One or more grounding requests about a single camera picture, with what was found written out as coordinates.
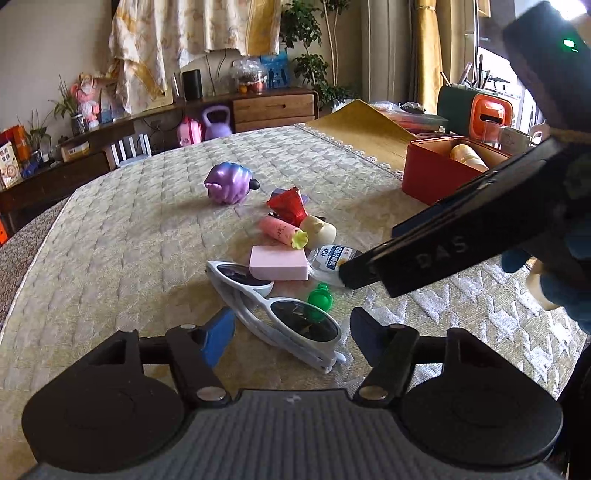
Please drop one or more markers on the white standing air conditioner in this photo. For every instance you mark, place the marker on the white standing air conditioner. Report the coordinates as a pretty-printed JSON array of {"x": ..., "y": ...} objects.
[{"x": 388, "y": 46}]

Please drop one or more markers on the pink rectangular box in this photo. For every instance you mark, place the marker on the pink rectangular box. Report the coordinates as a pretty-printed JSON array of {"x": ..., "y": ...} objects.
[{"x": 277, "y": 263}]

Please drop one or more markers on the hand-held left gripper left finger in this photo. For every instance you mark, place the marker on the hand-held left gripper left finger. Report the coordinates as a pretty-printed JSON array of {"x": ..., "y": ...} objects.
[{"x": 218, "y": 336}]

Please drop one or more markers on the floral yellow curtain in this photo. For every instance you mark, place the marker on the floral yellow curtain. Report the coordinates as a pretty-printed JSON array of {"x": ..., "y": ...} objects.
[{"x": 184, "y": 37}]

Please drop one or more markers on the small potted plant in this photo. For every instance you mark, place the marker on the small potted plant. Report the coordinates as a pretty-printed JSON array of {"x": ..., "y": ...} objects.
[{"x": 76, "y": 122}]

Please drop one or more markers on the green orange desk organizer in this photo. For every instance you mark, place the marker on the green orange desk organizer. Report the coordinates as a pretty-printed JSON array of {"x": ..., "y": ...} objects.
[{"x": 491, "y": 115}]

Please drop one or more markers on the clear drinking glass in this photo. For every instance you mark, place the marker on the clear drinking glass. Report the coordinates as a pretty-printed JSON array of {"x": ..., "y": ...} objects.
[{"x": 489, "y": 134}]

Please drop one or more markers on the white sunglasses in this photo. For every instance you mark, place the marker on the white sunglasses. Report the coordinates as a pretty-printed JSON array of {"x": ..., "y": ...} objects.
[{"x": 302, "y": 318}]

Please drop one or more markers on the pink doll figure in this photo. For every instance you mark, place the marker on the pink doll figure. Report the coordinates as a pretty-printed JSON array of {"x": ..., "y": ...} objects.
[{"x": 87, "y": 99}]

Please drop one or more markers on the clear bag of fruit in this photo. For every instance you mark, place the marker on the clear bag of fruit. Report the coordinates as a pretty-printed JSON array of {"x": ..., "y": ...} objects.
[{"x": 249, "y": 76}]

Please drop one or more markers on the potted green tree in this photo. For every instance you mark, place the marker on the potted green tree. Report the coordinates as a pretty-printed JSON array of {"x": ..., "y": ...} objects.
[{"x": 309, "y": 64}]

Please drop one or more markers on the small cardboard box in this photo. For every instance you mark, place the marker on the small cardboard box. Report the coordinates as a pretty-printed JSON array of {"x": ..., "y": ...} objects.
[{"x": 75, "y": 151}]

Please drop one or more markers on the orange floor crate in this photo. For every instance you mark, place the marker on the orange floor crate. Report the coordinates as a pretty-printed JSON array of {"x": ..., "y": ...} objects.
[{"x": 2, "y": 233}]

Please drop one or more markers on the purple shell toy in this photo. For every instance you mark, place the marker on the purple shell toy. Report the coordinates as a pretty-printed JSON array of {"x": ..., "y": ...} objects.
[{"x": 228, "y": 182}]

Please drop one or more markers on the purple kettlebell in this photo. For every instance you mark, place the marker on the purple kettlebell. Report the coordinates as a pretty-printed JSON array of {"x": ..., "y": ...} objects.
[{"x": 217, "y": 124}]

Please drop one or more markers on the black cylindrical speaker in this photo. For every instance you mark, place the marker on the black cylindrical speaker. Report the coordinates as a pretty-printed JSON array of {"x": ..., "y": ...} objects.
[{"x": 192, "y": 85}]

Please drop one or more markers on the cream egg-shaped toy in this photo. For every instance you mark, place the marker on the cream egg-shaped toy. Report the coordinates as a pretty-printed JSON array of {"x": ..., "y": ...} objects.
[{"x": 319, "y": 230}]

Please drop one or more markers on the small purple block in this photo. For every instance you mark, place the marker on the small purple block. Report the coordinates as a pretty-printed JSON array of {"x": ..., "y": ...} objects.
[{"x": 278, "y": 192}]

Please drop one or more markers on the white slatted rack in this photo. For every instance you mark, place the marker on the white slatted rack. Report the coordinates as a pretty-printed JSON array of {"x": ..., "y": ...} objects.
[{"x": 129, "y": 150}]

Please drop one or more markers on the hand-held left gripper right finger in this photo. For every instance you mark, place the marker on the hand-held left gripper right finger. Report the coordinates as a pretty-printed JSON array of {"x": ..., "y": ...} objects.
[{"x": 365, "y": 336}]

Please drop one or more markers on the orange printed box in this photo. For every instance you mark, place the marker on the orange printed box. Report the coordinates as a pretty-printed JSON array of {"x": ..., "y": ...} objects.
[{"x": 11, "y": 161}]

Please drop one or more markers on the gold curtain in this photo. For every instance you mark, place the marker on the gold curtain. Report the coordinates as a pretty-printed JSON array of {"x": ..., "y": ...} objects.
[{"x": 427, "y": 50}]

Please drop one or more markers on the green plastic toy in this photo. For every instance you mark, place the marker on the green plastic toy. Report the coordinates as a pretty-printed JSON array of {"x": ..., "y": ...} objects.
[{"x": 320, "y": 300}]

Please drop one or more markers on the yellow table runner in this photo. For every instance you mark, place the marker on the yellow table runner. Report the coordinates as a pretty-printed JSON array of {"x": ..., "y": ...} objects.
[{"x": 364, "y": 129}]

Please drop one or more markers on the pink backpack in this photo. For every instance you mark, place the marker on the pink backpack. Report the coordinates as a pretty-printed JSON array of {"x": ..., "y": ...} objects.
[{"x": 189, "y": 134}]

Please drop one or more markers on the wooden sideboard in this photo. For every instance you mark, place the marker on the wooden sideboard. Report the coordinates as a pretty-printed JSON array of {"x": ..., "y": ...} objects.
[{"x": 272, "y": 108}]

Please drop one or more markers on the pale mug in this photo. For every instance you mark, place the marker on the pale mug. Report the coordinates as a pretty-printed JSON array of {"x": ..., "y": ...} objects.
[{"x": 515, "y": 138}]

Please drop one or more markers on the red foil packet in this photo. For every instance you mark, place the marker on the red foil packet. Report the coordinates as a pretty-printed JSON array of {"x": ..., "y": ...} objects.
[{"x": 288, "y": 205}]

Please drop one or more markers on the cream cylindrical bottle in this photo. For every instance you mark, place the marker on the cream cylindrical bottle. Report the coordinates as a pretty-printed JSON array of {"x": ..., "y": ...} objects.
[{"x": 466, "y": 154}]

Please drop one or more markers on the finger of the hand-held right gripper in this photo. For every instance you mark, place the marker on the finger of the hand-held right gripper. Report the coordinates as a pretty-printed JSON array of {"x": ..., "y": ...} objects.
[
  {"x": 360, "y": 272},
  {"x": 415, "y": 224}
]

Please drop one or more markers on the beige quilted tablecloth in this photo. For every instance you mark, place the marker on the beige quilted tablecloth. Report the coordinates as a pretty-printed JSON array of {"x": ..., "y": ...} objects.
[{"x": 138, "y": 240}]

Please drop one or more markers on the pink tube yellow flower cap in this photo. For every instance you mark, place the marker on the pink tube yellow flower cap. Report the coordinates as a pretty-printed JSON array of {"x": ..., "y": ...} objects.
[{"x": 277, "y": 228}]

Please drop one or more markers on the blue package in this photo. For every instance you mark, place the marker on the blue package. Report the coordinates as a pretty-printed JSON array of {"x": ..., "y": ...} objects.
[{"x": 276, "y": 70}]

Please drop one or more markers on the red tin box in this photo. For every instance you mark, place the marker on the red tin box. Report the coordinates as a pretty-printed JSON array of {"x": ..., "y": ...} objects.
[{"x": 425, "y": 170}]

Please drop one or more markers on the person's right hand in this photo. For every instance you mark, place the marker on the person's right hand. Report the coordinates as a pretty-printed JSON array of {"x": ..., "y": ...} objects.
[{"x": 572, "y": 258}]

